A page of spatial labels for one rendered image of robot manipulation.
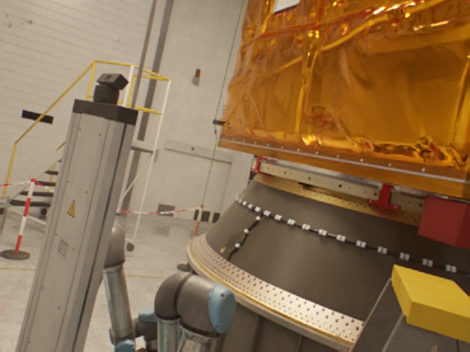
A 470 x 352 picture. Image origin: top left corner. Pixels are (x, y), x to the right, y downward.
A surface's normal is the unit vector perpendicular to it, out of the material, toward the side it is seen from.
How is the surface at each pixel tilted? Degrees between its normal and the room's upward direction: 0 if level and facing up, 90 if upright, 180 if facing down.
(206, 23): 90
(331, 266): 62
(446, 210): 90
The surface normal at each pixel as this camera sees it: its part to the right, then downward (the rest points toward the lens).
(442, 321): -0.23, -0.03
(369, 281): -0.23, -0.51
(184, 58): 0.46, 0.13
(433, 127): -0.86, -0.16
